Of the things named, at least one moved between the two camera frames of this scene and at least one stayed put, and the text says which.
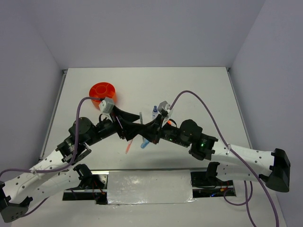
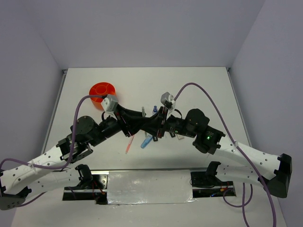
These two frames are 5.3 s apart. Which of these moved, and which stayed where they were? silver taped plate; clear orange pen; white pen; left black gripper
Moved: white pen
Stayed: silver taped plate; clear orange pen; left black gripper
